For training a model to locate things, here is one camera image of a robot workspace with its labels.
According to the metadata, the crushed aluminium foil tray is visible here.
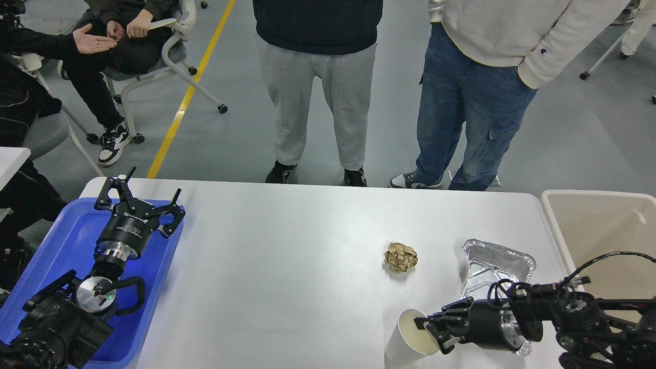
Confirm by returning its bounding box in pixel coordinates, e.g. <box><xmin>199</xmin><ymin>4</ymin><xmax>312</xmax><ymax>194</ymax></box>
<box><xmin>461</xmin><ymin>239</ymin><xmax>535</xmax><ymax>356</ymax></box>

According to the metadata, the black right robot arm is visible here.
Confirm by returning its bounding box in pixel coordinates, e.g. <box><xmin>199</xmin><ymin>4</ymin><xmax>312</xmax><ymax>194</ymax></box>
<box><xmin>413</xmin><ymin>251</ymin><xmax>655</xmax><ymax>368</ymax></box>

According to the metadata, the grey chair at left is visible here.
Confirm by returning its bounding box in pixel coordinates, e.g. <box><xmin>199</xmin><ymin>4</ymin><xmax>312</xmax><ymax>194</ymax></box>
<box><xmin>20</xmin><ymin>51</ymin><xmax>106</xmax><ymax>177</ymax></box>

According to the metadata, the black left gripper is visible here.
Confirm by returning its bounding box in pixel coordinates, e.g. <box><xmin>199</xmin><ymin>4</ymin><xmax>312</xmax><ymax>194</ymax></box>
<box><xmin>94</xmin><ymin>167</ymin><xmax>186</xmax><ymax>260</ymax></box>

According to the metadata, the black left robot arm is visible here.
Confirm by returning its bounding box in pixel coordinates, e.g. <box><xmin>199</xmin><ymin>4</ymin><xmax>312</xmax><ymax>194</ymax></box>
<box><xmin>2</xmin><ymin>177</ymin><xmax>186</xmax><ymax>368</ymax></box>

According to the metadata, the white chair leg with caster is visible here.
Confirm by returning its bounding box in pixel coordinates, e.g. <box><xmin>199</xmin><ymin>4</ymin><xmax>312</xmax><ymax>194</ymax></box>
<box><xmin>579</xmin><ymin>36</ymin><xmax>623</xmax><ymax>81</ymax></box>

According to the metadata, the crumpled brown paper ball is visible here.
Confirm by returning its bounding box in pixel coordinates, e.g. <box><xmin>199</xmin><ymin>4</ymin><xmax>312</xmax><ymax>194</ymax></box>
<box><xmin>384</xmin><ymin>242</ymin><xmax>419</xmax><ymax>274</ymax></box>

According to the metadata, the blue plastic tray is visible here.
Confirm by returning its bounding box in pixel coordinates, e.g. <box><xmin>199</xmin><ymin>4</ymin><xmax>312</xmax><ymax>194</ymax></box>
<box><xmin>1</xmin><ymin>198</ymin><xmax>183</xmax><ymax>368</ymax></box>

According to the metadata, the white side table corner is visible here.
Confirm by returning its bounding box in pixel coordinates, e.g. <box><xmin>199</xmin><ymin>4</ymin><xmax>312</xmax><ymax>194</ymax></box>
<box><xmin>0</xmin><ymin>146</ymin><xmax>31</xmax><ymax>190</ymax></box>

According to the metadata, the person in blue jeans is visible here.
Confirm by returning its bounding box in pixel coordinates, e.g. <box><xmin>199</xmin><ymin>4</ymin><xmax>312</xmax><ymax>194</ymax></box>
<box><xmin>388</xmin><ymin>1</ymin><xmax>626</xmax><ymax>191</ymax></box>

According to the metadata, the person in white at corner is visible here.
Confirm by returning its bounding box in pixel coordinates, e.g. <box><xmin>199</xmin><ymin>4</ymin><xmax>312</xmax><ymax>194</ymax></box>
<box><xmin>619</xmin><ymin>1</ymin><xmax>655</xmax><ymax>60</ymax></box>

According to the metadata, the white paper cup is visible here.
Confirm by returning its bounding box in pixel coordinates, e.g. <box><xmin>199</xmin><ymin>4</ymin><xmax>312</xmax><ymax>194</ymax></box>
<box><xmin>384</xmin><ymin>309</ymin><xmax>439</xmax><ymax>367</ymax></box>

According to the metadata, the white grey office chair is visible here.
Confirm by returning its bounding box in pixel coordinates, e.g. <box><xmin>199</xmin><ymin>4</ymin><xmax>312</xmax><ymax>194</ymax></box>
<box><xmin>104</xmin><ymin>1</ymin><xmax>228</xmax><ymax>144</ymax></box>

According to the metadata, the person in grey sweatpants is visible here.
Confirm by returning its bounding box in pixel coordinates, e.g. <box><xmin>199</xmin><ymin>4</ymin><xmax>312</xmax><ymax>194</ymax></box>
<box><xmin>252</xmin><ymin>0</ymin><xmax>384</xmax><ymax>188</ymax></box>

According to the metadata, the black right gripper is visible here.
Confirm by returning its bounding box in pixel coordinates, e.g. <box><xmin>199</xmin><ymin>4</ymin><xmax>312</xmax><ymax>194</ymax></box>
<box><xmin>414</xmin><ymin>297</ymin><xmax>525</xmax><ymax>355</ymax></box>

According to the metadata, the person in black at left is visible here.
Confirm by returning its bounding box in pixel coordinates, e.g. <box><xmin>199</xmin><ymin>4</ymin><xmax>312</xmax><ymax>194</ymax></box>
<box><xmin>1</xmin><ymin>21</ymin><xmax>116</xmax><ymax>291</ymax></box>

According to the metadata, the seated person in black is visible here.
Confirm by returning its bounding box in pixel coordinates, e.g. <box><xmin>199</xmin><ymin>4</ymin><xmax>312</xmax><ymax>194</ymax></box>
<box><xmin>63</xmin><ymin>1</ymin><xmax>178</xmax><ymax>167</ymax></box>

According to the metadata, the beige plastic bin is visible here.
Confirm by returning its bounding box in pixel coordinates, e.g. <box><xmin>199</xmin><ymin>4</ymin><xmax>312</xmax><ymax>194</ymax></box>
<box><xmin>541</xmin><ymin>191</ymin><xmax>655</xmax><ymax>299</ymax></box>

